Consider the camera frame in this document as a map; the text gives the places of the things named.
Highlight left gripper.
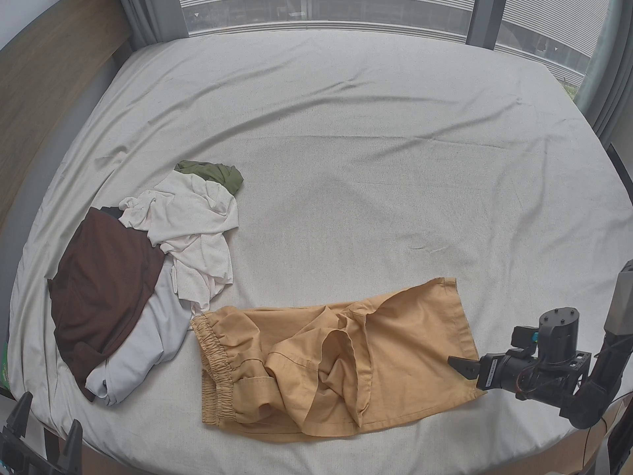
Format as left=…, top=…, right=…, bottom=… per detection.
left=0, top=391, right=83, bottom=475

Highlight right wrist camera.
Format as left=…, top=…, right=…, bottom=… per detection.
left=511, top=325, right=541, bottom=360

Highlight white garment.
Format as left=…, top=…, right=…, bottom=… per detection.
left=118, top=170, right=240, bottom=316

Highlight tan shorts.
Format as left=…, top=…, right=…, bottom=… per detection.
left=190, top=277, right=488, bottom=439

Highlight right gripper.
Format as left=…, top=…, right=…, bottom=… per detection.
left=476, top=352, right=528, bottom=393

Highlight olive green garment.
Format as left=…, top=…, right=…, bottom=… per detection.
left=174, top=160, right=245, bottom=198

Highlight pale grey garment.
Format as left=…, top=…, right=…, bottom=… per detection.
left=84, top=264, right=193, bottom=408

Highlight grey-green curtain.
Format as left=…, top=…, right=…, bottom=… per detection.
left=108, top=0, right=191, bottom=53
left=573, top=0, right=633, bottom=148

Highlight dark brown garment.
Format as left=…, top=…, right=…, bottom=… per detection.
left=47, top=206, right=167, bottom=403

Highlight window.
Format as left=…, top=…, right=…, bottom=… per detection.
left=168, top=0, right=619, bottom=90

